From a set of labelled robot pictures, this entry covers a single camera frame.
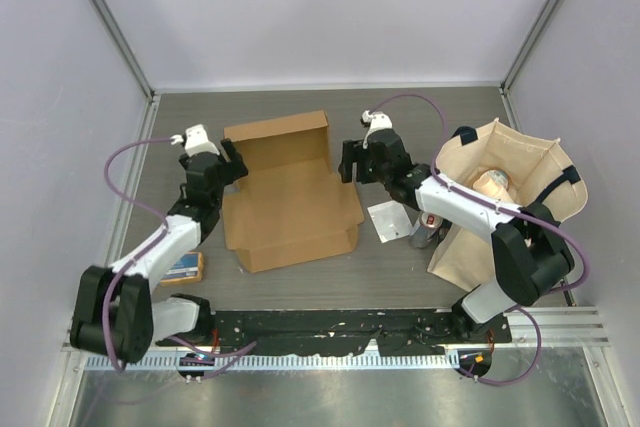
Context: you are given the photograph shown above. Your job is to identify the clear plastic sachet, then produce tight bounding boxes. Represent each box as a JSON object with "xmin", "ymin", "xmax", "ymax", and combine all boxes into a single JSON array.
[{"xmin": 367, "ymin": 200, "xmax": 412, "ymax": 243}]

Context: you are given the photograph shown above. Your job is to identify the brown cardboard box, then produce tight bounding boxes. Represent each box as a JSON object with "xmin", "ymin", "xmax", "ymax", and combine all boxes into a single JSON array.
[{"xmin": 222, "ymin": 110, "xmax": 364, "ymax": 273}]

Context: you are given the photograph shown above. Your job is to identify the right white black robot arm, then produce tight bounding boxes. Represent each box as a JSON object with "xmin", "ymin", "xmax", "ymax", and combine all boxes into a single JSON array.
[{"xmin": 338, "ymin": 121, "xmax": 587, "ymax": 342}]

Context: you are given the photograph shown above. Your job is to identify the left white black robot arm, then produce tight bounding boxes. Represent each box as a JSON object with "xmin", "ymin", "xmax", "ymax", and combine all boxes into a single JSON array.
[{"xmin": 69, "ymin": 135, "xmax": 248, "ymax": 371}]

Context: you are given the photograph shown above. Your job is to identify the silver red drink can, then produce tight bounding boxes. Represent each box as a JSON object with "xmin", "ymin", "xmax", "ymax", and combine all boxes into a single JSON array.
[{"xmin": 409, "ymin": 212, "xmax": 444, "ymax": 249}]

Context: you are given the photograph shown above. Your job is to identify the yellow sponge with blue label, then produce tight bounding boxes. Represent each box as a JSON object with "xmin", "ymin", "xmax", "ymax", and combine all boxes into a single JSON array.
[{"xmin": 160, "ymin": 252, "xmax": 204, "ymax": 285}]

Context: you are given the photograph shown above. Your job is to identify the peach tube in bag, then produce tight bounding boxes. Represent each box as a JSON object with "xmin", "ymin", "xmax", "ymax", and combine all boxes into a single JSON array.
[{"xmin": 472, "ymin": 169, "xmax": 513, "ymax": 202}]

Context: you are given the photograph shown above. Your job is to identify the beige canvas tote bag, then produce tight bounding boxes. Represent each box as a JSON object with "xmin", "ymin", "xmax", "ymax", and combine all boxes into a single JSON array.
[{"xmin": 427, "ymin": 120, "xmax": 588, "ymax": 292}]

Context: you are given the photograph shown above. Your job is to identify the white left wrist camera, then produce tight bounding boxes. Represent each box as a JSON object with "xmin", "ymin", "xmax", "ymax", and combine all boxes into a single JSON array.
[{"xmin": 170, "ymin": 124, "xmax": 220, "ymax": 157}]

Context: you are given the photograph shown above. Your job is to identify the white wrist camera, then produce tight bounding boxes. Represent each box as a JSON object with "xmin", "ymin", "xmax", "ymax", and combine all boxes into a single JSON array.
[
  {"xmin": 360, "ymin": 110, "xmax": 393, "ymax": 149},
  {"xmin": 170, "ymin": 124, "xmax": 220, "ymax": 157}
]

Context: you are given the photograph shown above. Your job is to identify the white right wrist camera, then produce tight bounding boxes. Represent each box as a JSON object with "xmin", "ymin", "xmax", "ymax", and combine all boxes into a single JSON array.
[{"xmin": 360, "ymin": 110, "xmax": 393, "ymax": 149}]

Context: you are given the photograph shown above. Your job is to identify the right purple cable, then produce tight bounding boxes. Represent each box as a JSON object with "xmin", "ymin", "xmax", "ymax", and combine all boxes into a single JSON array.
[{"xmin": 372, "ymin": 92, "xmax": 590, "ymax": 388}]

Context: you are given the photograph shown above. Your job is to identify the purple cable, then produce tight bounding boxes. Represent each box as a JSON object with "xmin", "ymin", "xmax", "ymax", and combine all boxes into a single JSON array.
[
  {"xmin": 372, "ymin": 92, "xmax": 590, "ymax": 388},
  {"xmin": 102, "ymin": 135, "xmax": 259, "ymax": 379}
]

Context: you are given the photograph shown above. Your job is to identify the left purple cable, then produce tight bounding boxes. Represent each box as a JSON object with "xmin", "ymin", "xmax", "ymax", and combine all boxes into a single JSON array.
[{"xmin": 102, "ymin": 135, "xmax": 259, "ymax": 379}]

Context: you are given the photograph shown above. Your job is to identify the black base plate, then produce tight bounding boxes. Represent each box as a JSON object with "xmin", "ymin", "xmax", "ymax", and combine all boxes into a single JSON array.
[{"xmin": 177, "ymin": 309, "xmax": 512, "ymax": 357}]

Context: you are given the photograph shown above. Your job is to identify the perforated cable duct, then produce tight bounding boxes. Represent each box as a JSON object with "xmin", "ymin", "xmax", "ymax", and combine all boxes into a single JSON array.
[{"xmin": 85, "ymin": 350, "xmax": 461, "ymax": 372}]

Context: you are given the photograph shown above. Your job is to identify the aluminium frame rail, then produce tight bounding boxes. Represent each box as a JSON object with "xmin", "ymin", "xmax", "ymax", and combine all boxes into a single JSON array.
[{"xmin": 62, "ymin": 309, "xmax": 611, "ymax": 351}]

